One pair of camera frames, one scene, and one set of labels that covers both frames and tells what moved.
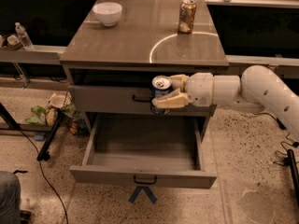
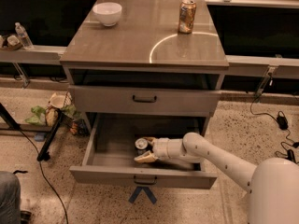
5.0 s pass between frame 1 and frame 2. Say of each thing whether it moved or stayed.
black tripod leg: stayed
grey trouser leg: stayed
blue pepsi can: moved
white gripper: moved
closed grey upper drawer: stayed
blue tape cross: stayed
